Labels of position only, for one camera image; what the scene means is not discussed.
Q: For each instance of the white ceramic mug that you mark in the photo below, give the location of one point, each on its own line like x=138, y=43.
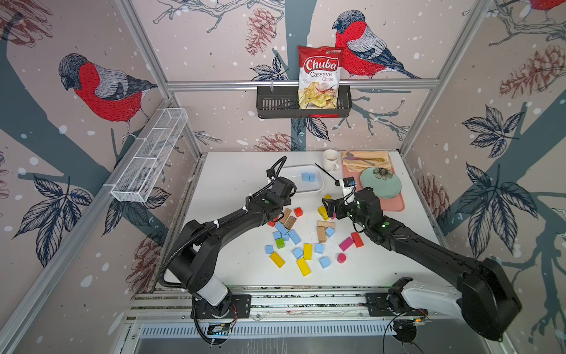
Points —
x=331, y=160

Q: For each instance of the white plastic tray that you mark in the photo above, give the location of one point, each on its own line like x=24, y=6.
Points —
x=294, y=174

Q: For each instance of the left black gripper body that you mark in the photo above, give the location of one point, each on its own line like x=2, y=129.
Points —
x=287, y=202

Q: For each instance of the magenta cylinder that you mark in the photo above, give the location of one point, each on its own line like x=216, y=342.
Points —
x=341, y=258

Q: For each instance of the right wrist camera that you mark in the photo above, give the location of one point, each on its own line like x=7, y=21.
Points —
x=348, y=185

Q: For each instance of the iridescent cutlery on napkin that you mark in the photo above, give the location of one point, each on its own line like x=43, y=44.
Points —
x=350, y=156

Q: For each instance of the red block right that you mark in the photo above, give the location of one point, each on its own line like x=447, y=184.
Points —
x=357, y=239

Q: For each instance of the black spoon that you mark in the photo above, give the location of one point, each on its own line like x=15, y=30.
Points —
x=336, y=181

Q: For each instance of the beige wooden block upright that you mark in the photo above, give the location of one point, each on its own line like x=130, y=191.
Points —
x=321, y=234

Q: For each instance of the dark wooden block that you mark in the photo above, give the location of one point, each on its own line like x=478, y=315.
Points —
x=290, y=223

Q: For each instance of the black wall basket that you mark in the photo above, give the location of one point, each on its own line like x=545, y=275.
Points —
x=283, y=103

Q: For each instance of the magenta long block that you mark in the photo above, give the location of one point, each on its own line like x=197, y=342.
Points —
x=346, y=244

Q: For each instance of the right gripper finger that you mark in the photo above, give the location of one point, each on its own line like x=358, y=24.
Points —
x=331, y=205
x=330, y=215

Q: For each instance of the yellow folded napkin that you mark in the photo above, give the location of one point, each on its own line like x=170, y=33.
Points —
x=360, y=166

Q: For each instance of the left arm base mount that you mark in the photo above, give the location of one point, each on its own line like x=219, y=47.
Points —
x=233, y=306

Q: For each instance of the long yellow block bottom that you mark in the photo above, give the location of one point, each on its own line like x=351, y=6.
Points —
x=303, y=267

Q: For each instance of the white wire basket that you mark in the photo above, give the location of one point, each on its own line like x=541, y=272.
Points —
x=142, y=173

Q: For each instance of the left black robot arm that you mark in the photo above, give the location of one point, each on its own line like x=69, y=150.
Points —
x=192, y=260

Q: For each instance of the yellow block middle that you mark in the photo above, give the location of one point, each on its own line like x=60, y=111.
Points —
x=307, y=251

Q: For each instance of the blue cube bottom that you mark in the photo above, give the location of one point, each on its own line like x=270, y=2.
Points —
x=324, y=262

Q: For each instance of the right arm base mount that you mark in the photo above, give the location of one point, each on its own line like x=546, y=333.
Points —
x=389, y=305

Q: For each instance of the Chuba cassava chips bag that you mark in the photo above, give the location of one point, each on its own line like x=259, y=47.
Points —
x=319, y=76

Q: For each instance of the blue block cluster piece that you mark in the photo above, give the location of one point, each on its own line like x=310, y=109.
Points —
x=280, y=228

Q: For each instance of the light wooden block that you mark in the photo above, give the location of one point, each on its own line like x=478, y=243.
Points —
x=286, y=214

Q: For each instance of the green flower plate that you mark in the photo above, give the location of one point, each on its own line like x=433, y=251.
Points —
x=385, y=184

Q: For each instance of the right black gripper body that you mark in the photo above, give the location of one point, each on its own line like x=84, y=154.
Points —
x=351, y=212

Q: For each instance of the yellow block lower left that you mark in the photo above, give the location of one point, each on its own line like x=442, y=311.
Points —
x=277, y=259

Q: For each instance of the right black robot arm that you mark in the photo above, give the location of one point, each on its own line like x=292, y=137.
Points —
x=488, y=302

